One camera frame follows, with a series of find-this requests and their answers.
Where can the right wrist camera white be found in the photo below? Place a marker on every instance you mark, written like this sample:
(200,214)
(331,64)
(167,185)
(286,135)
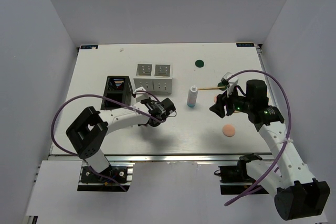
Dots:
(229,83)

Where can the blue label sticker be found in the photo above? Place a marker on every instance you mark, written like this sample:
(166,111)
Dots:
(244,44)
(88,47)

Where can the gold makeup pencil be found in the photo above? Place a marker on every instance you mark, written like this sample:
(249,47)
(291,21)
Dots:
(211,88)

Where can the blue label sticker right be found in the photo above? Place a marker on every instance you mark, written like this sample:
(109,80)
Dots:
(244,44)

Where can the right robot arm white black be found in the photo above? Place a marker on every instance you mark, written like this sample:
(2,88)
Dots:
(295,190)

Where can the black mesh organizer box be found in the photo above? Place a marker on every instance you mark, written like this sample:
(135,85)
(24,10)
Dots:
(118,88)

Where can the white spray bottle teal base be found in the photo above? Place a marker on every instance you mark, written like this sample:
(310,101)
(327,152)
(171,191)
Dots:
(192,96)

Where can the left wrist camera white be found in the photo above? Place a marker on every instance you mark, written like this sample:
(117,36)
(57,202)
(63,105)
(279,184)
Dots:
(140,93)

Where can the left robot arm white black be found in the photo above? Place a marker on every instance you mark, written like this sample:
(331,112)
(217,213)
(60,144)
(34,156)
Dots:
(88,130)

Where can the peach round powder puff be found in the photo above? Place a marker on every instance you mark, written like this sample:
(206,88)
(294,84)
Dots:
(228,130)

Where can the dark green round puff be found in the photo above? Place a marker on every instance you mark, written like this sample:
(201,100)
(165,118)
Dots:
(221,86)
(199,63)

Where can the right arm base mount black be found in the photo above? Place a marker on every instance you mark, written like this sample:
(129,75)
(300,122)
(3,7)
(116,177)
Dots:
(231,181)

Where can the white slotted organizer box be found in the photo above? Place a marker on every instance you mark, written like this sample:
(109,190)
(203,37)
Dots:
(155,78)

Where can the blue label sticker left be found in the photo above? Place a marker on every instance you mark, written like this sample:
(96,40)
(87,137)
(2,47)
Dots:
(88,47)

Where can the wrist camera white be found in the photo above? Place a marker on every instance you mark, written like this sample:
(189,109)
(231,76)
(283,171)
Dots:
(140,93)
(229,83)

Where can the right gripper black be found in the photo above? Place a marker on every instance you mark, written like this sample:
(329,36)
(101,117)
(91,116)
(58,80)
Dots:
(218,108)

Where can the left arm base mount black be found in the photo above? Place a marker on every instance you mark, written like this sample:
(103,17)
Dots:
(119,179)

